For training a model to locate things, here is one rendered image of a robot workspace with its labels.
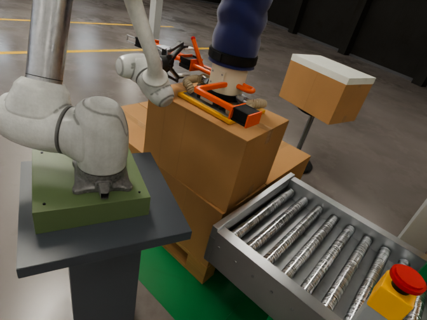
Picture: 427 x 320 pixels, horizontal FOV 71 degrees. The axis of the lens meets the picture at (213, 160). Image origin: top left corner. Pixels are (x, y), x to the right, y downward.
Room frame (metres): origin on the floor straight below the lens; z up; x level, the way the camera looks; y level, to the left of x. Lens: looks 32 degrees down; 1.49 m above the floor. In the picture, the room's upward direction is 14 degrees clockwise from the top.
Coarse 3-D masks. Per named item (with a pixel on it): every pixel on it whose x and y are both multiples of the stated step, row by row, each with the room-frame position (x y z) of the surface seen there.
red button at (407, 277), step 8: (400, 264) 0.50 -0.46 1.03; (392, 272) 0.47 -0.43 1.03; (400, 272) 0.46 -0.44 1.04; (408, 272) 0.47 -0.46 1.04; (416, 272) 0.48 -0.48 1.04; (392, 280) 0.46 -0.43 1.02; (400, 280) 0.45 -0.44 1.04; (408, 280) 0.45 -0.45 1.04; (416, 280) 0.45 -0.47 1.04; (400, 288) 0.44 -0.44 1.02; (408, 288) 0.43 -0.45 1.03; (416, 288) 0.43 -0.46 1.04; (424, 288) 0.44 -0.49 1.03
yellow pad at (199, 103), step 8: (184, 96) 1.36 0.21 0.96; (192, 96) 1.36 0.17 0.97; (200, 96) 1.36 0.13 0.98; (200, 104) 1.30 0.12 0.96; (208, 104) 1.31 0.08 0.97; (216, 104) 1.33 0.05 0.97; (208, 112) 1.26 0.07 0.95; (216, 112) 1.25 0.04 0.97; (224, 112) 1.26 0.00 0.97; (224, 120) 1.21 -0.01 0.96
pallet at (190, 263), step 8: (168, 248) 1.24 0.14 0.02; (176, 248) 1.26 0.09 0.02; (184, 248) 1.17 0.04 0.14; (176, 256) 1.20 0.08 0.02; (184, 256) 1.22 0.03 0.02; (192, 256) 1.13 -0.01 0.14; (184, 264) 1.16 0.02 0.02; (192, 264) 1.13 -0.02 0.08; (200, 264) 1.10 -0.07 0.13; (192, 272) 1.12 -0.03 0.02; (200, 272) 1.09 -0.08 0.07; (208, 272) 1.10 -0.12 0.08; (200, 280) 1.08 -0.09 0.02
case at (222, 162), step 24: (168, 120) 1.32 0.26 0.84; (192, 120) 1.24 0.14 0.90; (216, 120) 1.21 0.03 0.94; (264, 120) 1.35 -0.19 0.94; (288, 120) 1.42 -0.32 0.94; (144, 144) 1.40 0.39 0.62; (168, 144) 1.30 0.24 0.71; (192, 144) 1.23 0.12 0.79; (216, 144) 1.16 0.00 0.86; (240, 144) 1.10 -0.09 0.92; (264, 144) 1.24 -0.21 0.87; (168, 168) 1.29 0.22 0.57; (192, 168) 1.21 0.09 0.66; (216, 168) 1.14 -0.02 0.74; (240, 168) 1.09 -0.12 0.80; (264, 168) 1.34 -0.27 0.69; (216, 192) 1.13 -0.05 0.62; (240, 192) 1.16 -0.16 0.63
